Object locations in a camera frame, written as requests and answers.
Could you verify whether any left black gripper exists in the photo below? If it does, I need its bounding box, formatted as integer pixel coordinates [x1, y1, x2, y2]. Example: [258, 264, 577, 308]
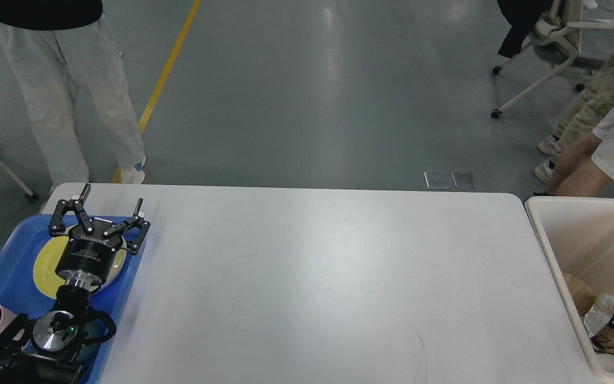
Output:
[48, 184, 150, 291]

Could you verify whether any small brown paper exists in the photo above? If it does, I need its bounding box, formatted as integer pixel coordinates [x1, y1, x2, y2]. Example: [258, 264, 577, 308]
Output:
[591, 326, 614, 355]

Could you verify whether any foil sheet with paper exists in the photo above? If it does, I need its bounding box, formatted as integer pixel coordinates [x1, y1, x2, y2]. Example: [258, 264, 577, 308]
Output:
[582, 293, 614, 338]

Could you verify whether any large brown paper bag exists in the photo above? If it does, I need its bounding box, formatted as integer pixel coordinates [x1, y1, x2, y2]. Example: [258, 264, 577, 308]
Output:
[563, 273, 599, 318]

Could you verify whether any yellow plastic plate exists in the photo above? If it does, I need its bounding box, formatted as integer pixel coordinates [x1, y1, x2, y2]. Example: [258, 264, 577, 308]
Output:
[32, 235, 127, 300]

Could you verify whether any teal green mug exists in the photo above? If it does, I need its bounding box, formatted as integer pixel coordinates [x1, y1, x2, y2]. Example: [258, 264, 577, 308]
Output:
[76, 314, 106, 364]

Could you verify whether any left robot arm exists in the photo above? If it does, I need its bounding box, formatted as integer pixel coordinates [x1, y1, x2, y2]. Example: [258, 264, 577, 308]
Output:
[0, 184, 151, 383]

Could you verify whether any beige plastic bin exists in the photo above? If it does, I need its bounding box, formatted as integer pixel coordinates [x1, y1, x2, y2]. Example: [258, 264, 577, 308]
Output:
[526, 196, 614, 383]

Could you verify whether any person in white shorts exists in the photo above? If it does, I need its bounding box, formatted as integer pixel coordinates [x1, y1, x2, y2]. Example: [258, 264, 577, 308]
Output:
[534, 45, 614, 198]

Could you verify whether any person in light grey trousers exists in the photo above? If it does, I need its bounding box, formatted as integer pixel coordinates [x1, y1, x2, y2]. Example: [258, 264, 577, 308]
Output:
[0, 1, 146, 189]

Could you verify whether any person in khaki trousers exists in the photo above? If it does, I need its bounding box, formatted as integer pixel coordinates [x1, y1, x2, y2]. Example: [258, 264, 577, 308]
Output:
[534, 53, 614, 184]

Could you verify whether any white office chair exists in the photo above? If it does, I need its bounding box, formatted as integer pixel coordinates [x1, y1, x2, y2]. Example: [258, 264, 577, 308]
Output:
[491, 1, 614, 119]

